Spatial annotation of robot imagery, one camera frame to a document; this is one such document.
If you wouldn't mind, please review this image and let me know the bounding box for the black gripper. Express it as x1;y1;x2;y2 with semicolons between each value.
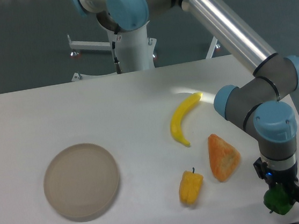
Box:
253;153;299;203

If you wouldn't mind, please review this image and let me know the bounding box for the green toy pepper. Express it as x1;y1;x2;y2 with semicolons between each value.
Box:
263;184;293;215

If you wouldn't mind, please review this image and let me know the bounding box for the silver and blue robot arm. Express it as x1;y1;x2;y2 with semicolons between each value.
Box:
71;0;299;210

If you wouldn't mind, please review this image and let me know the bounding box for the yellow toy bell pepper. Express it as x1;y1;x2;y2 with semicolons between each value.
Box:
179;168;203;205

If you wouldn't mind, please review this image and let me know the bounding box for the beige round plate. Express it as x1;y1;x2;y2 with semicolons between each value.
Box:
43;143;120;222

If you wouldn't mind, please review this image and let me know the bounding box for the orange toy fruit wedge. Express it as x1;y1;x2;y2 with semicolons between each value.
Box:
208;134;241;182

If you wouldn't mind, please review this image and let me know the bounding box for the yellow toy banana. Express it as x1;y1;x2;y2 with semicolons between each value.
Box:
170;92;203;147

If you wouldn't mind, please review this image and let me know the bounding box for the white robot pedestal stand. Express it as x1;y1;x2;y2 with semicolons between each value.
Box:
65;15;223;83

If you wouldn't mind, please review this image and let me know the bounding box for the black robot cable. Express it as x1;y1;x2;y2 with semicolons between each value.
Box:
108;23;127;75

